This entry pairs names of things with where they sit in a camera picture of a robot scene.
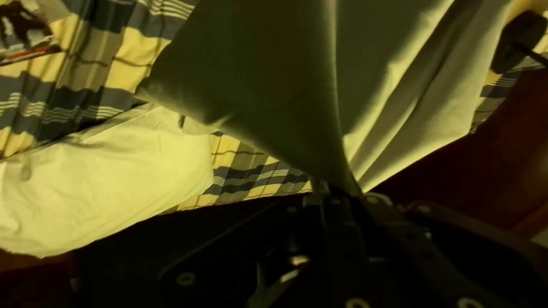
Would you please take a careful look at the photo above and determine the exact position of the white pillow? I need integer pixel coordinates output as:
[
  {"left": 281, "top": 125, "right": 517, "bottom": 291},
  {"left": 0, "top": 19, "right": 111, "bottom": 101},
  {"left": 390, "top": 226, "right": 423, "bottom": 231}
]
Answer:
[{"left": 0, "top": 104, "right": 212, "bottom": 257}]

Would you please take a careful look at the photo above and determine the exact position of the white cloth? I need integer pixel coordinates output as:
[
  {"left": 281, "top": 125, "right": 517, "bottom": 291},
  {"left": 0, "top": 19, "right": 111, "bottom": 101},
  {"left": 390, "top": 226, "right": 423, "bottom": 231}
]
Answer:
[{"left": 137, "top": 0, "right": 519, "bottom": 190}]

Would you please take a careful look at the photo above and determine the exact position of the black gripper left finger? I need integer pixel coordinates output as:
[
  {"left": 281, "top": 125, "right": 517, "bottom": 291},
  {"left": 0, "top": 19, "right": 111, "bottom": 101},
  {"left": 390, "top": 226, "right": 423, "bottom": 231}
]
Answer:
[{"left": 78, "top": 195, "right": 330, "bottom": 308}]

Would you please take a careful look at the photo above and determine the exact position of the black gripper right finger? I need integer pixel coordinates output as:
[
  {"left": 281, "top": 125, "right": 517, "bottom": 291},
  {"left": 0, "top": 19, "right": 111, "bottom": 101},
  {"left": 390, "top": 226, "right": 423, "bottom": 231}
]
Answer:
[{"left": 347, "top": 195, "right": 548, "bottom": 308}]

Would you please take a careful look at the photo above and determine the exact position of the plaid checkered blanket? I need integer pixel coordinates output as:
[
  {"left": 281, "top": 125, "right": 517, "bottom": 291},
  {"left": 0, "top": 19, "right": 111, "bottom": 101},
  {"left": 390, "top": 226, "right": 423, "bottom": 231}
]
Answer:
[{"left": 0, "top": 0, "right": 548, "bottom": 210}]

